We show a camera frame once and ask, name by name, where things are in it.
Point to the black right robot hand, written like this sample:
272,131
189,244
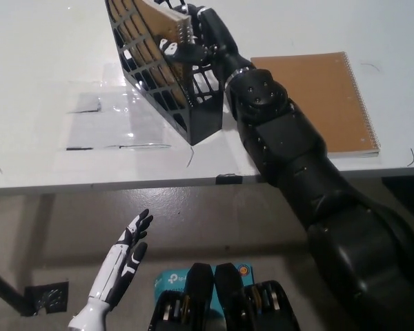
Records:
217,34

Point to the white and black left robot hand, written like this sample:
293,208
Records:
114,272

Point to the brown spiral notebook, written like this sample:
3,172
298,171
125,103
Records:
331,89
158,15

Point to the black plastic grid book holder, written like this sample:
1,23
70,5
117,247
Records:
207,120

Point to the teal tp-link box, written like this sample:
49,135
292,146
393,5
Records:
172,280

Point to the black floor tape patch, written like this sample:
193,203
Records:
48,298

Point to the black table leg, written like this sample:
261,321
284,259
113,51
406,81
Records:
3,291

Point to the clear plastic sheet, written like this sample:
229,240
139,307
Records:
107,127

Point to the black tape strip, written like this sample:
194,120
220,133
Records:
229,178

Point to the grey tape patch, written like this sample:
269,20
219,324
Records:
86,104

